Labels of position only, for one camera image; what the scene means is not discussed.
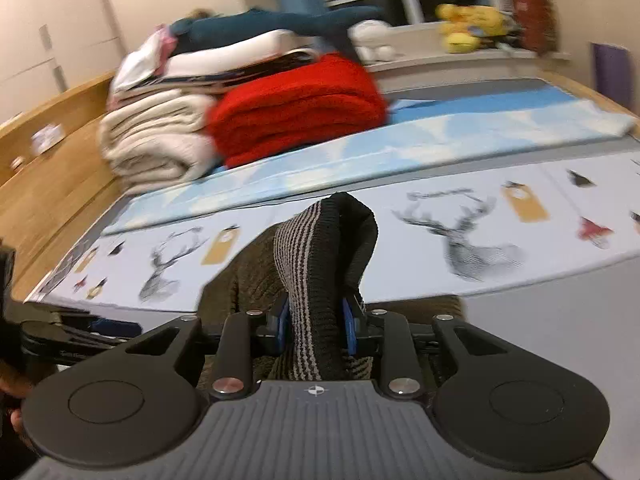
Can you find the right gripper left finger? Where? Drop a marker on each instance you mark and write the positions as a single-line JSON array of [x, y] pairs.
[[144, 397]]

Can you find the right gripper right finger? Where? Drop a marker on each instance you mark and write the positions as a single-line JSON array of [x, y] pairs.
[[489, 399]]

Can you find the dark olive corduroy pants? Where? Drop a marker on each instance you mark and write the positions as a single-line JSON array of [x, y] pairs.
[[316, 259]]

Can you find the white deer print bedsheet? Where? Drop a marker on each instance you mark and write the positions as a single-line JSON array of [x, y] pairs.
[[545, 255]]

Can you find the cream folded blanket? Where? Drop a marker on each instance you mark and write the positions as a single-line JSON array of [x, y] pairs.
[[159, 141]]

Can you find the light blue patterned quilt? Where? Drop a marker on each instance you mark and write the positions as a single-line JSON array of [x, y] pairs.
[[421, 134]]

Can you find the dark striped folded cloth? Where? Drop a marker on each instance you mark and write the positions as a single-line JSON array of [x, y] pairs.
[[222, 82]]

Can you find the teal shark plush toy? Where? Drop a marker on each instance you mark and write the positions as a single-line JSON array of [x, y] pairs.
[[194, 34]]

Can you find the white pillow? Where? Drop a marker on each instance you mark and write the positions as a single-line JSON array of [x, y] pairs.
[[257, 50]]

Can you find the red folded blanket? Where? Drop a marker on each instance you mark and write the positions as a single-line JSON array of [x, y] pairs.
[[322, 101]]

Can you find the white window sill ledge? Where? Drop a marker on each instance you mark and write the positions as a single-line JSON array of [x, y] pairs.
[[421, 61]]

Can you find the yellow plush toy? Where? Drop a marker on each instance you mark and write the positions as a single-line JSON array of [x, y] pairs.
[[465, 29]]

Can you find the white plush toy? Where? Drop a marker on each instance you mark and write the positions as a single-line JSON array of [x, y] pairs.
[[370, 40]]

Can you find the dark red bag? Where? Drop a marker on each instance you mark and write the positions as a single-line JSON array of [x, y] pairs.
[[536, 19]]

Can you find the wooden bed frame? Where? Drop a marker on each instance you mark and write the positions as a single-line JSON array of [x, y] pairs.
[[54, 183]]

